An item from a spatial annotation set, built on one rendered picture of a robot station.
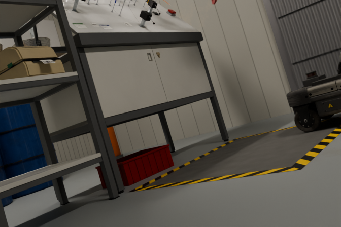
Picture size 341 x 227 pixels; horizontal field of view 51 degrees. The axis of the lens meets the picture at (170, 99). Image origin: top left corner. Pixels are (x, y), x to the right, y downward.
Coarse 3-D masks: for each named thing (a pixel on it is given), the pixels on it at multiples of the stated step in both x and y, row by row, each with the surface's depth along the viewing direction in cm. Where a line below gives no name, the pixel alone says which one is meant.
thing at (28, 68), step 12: (12, 48) 168; (24, 48) 169; (36, 48) 174; (48, 48) 180; (0, 60) 174; (12, 60) 168; (24, 60) 163; (36, 60) 167; (60, 60) 179; (0, 72) 176; (12, 72) 169; (24, 72) 163; (36, 72) 165; (48, 72) 171; (60, 72) 177
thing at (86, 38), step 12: (84, 36) 189; (96, 36) 195; (108, 36) 202; (120, 36) 209; (132, 36) 217; (144, 36) 226; (156, 36) 235; (168, 36) 245; (180, 36) 255; (192, 36) 267
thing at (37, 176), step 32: (0, 0) 158; (32, 0) 170; (0, 32) 202; (64, 32) 180; (0, 96) 173; (32, 96) 202; (96, 128) 179; (96, 160) 174; (0, 192) 137; (64, 192) 207; (0, 224) 134
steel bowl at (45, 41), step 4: (24, 40) 401; (28, 40) 402; (32, 40) 403; (40, 40) 408; (44, 40) 413; (48, 40) 420; (24, 44) 402; (28, 44) 402; (32, 44) 404; (44, 44) 413; (48, 44) 420
